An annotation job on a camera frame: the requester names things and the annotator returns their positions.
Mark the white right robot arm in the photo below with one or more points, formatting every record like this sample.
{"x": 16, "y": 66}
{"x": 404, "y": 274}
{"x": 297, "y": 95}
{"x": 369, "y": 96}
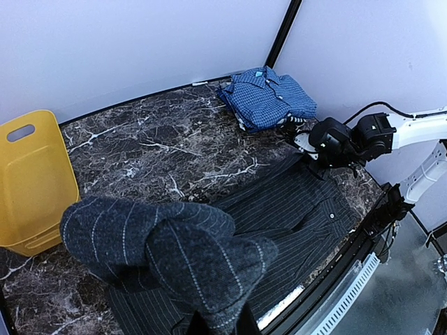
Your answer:
{"x": 378, "y": 134}

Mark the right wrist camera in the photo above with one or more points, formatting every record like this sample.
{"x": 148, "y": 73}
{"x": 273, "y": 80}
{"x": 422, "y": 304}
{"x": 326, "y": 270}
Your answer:
{"x": 328, "y": 131}

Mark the blue checked folded shirt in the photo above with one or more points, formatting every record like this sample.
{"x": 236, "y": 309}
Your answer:
{"x": 259, "y": 98}

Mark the black enclosure frame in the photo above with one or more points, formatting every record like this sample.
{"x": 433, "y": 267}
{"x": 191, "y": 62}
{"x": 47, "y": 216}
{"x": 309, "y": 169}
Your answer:
{"x": 275, "y": 51}

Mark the yellow plastic basket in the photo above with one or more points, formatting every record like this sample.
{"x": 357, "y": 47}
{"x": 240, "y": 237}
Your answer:
{"x": 37, "y": 183}

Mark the white slotted cable duct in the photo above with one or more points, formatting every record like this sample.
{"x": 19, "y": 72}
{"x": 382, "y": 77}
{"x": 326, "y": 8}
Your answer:
{"x": 337, "y": 305}

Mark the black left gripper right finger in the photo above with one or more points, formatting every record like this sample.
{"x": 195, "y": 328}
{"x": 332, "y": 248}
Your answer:
{"x": 247, "y": 323}

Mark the black pinstriped long sleeve shirt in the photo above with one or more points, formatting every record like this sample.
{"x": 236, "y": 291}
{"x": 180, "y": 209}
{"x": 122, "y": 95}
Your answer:
{"x": 165, "y": 262}

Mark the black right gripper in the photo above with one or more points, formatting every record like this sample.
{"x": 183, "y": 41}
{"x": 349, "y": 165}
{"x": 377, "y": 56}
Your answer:
{"x": 333, "y": 156}

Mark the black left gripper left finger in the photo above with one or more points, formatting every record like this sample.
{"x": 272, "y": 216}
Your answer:
{"x": 198, "y": 326}

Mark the black white striped garment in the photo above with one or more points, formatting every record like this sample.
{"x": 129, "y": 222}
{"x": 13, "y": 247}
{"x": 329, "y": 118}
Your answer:
{"x": 291, "y": 120}

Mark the white tape scrap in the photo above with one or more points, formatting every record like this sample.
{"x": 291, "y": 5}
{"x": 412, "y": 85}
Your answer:
{"x": 195, "y": 84}

